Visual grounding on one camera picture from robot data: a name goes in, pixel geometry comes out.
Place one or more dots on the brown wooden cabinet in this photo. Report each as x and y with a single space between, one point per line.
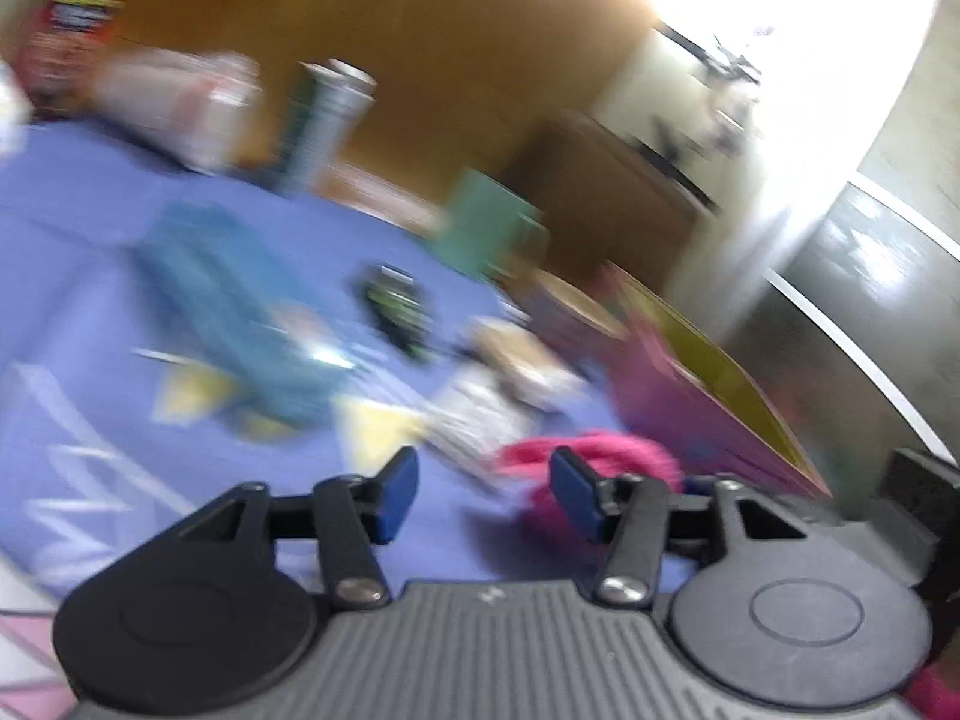
607 195

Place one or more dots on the teal box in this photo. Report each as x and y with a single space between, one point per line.
487 221

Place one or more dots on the purple printed blanket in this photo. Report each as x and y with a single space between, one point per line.
82 300

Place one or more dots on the pink and white mat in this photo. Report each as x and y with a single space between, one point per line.
26 645

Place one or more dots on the white patterned cloth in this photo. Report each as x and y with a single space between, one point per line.
472 412

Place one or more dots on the pink and yellow box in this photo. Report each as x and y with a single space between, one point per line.
697 390

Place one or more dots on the beige soft item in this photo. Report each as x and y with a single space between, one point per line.
525 360

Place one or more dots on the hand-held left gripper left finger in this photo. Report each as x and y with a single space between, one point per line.
396 499

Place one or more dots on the red printed packet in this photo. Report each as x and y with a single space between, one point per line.
75 15

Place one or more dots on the silver metal can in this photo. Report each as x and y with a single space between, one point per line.
322 127

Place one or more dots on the pink fluffy cloth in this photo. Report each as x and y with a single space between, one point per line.
637 454

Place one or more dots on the white plastic bag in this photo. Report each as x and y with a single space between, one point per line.
180 105

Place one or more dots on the small black object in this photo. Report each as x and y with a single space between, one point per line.
394 307

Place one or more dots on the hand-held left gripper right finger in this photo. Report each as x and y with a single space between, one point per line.
574 499

